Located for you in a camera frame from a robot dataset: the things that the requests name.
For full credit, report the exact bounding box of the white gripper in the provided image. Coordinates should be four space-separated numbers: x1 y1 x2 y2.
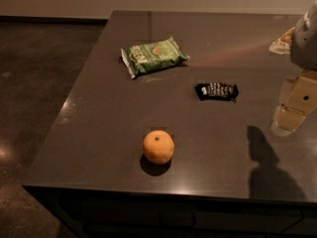
270 1 317 137

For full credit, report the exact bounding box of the black rxbar chocolate wrapper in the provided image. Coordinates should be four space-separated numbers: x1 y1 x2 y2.
194 82 239 102

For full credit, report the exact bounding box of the green chip bag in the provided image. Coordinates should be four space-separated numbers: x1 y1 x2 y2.
121 37 190 79

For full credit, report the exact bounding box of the orange fruit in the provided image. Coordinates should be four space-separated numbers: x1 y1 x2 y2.
143 130 174 165

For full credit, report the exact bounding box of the white snack packet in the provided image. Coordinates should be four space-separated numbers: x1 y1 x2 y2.
268 27 295 55

